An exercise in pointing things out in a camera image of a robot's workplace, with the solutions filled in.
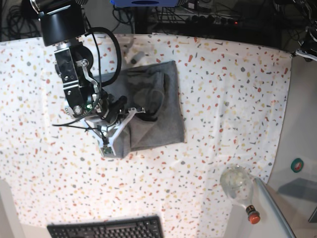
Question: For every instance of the green tape roll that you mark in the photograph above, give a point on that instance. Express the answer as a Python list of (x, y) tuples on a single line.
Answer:
[(297, 165)]

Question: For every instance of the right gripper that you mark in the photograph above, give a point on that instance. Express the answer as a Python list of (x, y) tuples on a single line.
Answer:
[(112, 112)]

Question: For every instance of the terrazzo patterned table cloth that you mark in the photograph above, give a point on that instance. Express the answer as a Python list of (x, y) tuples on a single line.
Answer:
[(232, 97)]

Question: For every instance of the clear round glass bottle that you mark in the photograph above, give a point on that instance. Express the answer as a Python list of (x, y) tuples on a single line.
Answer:
[(238, 186)]

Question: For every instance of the grey metal bar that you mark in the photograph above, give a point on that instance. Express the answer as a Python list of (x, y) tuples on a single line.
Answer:
[(273, 223)]

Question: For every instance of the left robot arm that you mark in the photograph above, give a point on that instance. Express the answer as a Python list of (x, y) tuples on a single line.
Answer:
[(308, 44)]

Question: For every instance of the grey t-shirt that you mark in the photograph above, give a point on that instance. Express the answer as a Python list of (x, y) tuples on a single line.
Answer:
[(155, 88)]

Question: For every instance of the blue box with oval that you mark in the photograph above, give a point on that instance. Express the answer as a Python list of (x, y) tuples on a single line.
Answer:
[(149, 3)]

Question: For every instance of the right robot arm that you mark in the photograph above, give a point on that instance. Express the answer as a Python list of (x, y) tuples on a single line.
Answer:
[(62, 23)]

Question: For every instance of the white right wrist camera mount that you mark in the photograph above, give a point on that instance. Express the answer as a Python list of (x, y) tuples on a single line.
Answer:
[(114, 141)]

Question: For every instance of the black computer keyboard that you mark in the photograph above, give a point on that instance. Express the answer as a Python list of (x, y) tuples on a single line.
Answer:
[(145, 227)]

